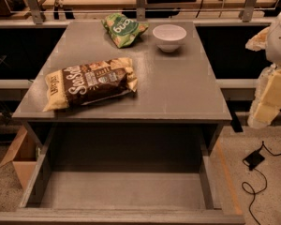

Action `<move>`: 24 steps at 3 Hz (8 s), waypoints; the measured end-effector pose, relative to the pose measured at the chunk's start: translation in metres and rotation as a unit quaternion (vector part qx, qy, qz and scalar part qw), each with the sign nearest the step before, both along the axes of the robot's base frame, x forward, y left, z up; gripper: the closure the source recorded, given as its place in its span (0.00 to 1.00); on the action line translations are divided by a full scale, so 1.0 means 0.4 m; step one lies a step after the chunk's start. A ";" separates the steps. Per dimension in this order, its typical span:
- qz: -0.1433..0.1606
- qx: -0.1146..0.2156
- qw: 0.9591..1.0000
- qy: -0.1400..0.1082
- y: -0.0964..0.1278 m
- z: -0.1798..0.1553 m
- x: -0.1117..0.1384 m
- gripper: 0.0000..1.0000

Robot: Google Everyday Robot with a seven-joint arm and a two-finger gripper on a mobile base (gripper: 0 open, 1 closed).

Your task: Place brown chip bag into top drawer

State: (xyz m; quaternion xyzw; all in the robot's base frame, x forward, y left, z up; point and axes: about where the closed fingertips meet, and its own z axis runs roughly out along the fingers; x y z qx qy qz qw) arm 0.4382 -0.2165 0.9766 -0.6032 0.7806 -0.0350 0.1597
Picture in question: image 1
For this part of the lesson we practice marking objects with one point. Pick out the black power adapter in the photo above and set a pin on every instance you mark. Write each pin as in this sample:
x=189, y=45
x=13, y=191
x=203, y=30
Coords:
x=253, y=160

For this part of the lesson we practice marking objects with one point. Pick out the cardboard box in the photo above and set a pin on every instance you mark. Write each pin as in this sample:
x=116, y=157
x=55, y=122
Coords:
x=22, y=155

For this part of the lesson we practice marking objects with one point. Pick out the metal guard rail frame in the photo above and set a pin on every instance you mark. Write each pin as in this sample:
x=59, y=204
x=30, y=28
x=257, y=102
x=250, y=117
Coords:
x=42, y=10

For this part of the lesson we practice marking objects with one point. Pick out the grey cabinet with top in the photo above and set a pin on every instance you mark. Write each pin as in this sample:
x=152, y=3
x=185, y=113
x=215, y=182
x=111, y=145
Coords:
x=172, y=87

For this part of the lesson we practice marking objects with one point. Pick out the green chip bag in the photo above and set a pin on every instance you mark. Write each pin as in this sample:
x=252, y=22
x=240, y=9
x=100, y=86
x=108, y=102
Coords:
x=122, y=30

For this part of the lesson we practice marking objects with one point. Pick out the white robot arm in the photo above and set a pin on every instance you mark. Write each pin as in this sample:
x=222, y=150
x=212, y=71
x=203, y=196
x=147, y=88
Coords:
x=273, y=45

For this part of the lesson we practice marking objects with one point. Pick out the open grey top drawer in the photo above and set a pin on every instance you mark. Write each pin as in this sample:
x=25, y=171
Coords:
x=122, y=175

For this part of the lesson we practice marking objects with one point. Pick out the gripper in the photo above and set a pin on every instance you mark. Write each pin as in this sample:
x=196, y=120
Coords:
x=279, y=47

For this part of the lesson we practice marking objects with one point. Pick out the white bowl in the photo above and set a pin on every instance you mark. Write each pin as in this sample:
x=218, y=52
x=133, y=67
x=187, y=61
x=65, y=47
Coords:
x=169, y=37

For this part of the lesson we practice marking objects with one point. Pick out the brown sea salt chip bag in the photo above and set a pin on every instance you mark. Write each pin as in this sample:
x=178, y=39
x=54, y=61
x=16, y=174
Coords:
x=84, y=84

